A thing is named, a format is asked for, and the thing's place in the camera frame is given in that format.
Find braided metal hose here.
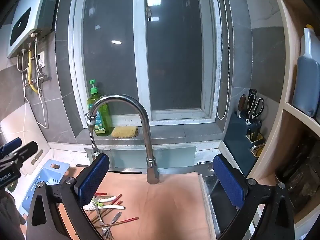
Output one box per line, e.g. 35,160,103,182
34,39,45,75

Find metal fork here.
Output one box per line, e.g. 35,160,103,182
87,200,106,227
101,212,122,240

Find white water heater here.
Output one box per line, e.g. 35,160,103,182
7,0,62,59

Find yellow gas hose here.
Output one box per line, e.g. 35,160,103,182
27,51,40,93

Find dark blue knife block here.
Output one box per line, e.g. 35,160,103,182
223,111,266,158

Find dark plastic bag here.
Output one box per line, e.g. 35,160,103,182
276,137,320,215

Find stainless steel sink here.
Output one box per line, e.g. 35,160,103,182
202,170,250,240

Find green plastic spoon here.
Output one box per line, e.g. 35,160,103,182
91,197,104,209

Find yellow sponge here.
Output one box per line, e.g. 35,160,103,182
111,126,139,138

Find orange mat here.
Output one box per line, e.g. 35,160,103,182
56,166,217,240

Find blue plastic drain basket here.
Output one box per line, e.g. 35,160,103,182
21,159,70,220

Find frosted glass window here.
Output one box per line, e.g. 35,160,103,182
69,0,232,127

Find white wall socket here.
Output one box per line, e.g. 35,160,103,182
37,51,47,68

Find chrome faucet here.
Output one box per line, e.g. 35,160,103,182
85,94,159,185

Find plastic jug of dark liquid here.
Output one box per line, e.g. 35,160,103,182
292,24,320,117

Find white cutting board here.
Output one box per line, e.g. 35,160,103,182
0,106,52,175

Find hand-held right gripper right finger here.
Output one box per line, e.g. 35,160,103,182
212,154,295,240

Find bead chain cord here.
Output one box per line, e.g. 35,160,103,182
214,0,231,120

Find translucent splash guard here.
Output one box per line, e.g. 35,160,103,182
110,146,197,170

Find green dish soap bottle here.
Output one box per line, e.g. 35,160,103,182
87,79,113,137

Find black-handled scissors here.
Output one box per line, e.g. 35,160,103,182
246,89,265,125

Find brown-handled knife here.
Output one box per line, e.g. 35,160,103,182
237,94,247,118

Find wooden shelf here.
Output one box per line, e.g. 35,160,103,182
246,0,320,240

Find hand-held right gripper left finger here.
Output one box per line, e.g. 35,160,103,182
26,153,110,240

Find metal water valve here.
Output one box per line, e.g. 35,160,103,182
29,74,52,85

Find white cable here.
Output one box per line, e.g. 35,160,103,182
21,62,48,133

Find person's left forearm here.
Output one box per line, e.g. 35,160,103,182
0,190,27,240

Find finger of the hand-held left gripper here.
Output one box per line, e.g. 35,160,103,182
0,137,22,157
7,141,38,165

